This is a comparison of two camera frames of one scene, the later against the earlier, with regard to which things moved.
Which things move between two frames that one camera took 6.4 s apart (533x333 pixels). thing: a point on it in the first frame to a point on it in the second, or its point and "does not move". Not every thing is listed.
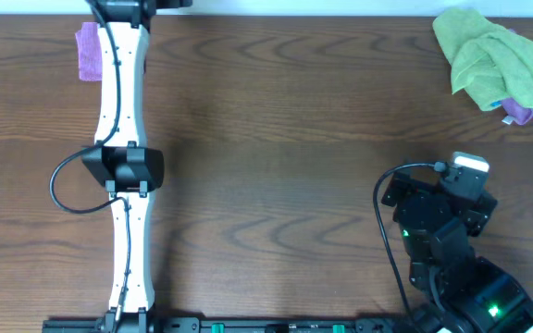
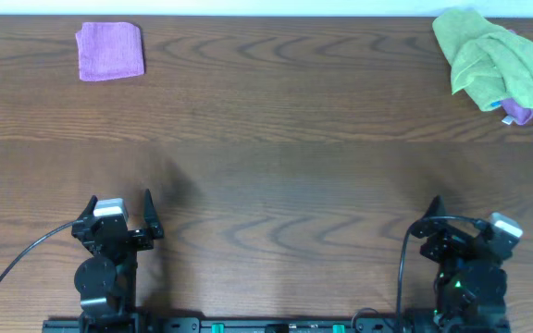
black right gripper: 400,183 to 449,239
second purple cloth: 519,114 does not move
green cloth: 490,63 does not move
